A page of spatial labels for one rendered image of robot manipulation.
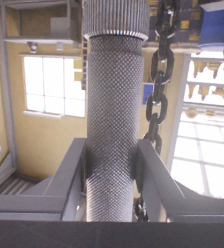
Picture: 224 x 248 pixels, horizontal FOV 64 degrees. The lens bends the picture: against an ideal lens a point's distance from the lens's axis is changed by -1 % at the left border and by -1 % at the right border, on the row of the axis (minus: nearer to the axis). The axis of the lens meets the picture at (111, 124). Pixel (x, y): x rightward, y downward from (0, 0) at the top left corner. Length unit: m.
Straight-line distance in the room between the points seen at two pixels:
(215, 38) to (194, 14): 0.65
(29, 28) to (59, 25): 1.56
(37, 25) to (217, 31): 4.78
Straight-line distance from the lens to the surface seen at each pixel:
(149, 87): 4.61
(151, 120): 0.16
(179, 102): 4.71
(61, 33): 5.04
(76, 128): 5.77
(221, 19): 3.13
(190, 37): 3.45
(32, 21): 6.42
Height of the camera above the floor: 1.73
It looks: 17 degrees up
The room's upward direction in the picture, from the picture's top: 176 degrees counter-clockwise
